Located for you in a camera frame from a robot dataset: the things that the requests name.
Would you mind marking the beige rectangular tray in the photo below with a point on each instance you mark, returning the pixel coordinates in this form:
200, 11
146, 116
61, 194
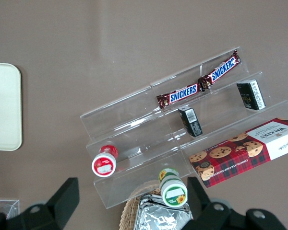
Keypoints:
4, 107

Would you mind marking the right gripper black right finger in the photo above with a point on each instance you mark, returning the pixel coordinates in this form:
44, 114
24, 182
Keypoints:
206, 213

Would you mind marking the clear acrylic step shelf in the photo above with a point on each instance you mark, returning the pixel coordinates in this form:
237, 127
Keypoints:
139, 134

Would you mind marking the red tartan Walkers cookie box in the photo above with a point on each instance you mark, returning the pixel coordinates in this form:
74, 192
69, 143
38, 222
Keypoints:
242, 153

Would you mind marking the light oval wicker basket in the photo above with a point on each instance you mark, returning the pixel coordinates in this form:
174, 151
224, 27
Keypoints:
128, 213

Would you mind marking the silver foil container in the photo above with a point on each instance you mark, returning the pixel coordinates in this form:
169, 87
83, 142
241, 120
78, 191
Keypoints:
158, 215

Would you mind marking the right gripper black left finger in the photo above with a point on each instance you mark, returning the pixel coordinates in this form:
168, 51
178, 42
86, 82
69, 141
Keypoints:
55, 206

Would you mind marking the green lid yogurt cup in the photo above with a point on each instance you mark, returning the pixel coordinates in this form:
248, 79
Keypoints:
174, 191

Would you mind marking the red lid yogurt cup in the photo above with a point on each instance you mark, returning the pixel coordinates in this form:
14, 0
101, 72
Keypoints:
104, 163

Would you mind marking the clear acrylic bottle rack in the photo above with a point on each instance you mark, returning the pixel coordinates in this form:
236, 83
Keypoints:
4, 206

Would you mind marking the small black box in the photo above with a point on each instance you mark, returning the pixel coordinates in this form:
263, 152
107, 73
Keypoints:
250, 94
191, 122

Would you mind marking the Snickers chocolate bar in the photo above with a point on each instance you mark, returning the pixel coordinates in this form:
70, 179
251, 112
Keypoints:
182, 92
222, 69

